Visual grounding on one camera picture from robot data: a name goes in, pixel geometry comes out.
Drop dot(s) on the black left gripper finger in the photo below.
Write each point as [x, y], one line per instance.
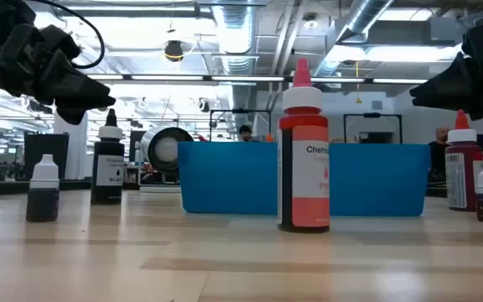
[74, 90]
[70, 115]

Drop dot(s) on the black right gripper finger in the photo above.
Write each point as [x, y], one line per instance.
[447, 90]
[476, 112]

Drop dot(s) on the black food coloring bottle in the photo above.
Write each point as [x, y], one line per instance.
[107, 184]

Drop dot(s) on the pink food coloring bottle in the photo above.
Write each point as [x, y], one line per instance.
[304, 176]

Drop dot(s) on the red food coloring bottle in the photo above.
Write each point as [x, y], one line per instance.
[461, 176]

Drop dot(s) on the white cylindrical spotlight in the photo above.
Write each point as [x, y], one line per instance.
[166, 149]

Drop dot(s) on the silver ribbed ventilation duct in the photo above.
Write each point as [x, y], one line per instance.
[233, 33]

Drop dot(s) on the black ceiling dome lamp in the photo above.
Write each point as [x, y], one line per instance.
[173, 51]

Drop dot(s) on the black partition panel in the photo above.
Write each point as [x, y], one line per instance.
[44, 155]

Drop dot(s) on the blue plastic bin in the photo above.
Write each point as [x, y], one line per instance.
[224, 180]

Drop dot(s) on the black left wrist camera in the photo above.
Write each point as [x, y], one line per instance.
[59, 42]

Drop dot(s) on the small purple dropper bottle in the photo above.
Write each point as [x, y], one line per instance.
[42, 205]

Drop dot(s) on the person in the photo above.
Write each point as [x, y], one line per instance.
[245, 132]
[438, 153]

